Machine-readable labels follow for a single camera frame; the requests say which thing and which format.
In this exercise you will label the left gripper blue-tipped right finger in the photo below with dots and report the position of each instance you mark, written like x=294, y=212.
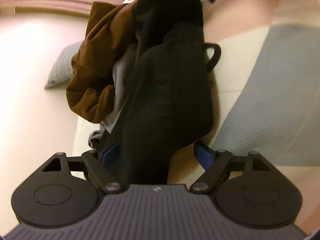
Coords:
x=215, y=165

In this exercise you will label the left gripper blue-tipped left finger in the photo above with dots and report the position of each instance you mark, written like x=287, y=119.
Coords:
x=98, y=164

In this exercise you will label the black pants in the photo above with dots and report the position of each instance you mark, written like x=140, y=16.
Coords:
x=169, y=105

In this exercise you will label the checkered pastel bed quilt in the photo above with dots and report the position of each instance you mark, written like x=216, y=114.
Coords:
x=265, y=88

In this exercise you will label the grey garment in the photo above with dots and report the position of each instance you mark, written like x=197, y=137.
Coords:
x=120, y=72

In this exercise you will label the grey knit cushion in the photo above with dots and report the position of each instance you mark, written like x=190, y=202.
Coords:
x=62, y=70

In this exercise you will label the brown garment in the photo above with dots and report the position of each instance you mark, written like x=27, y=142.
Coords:
x=110, y=29

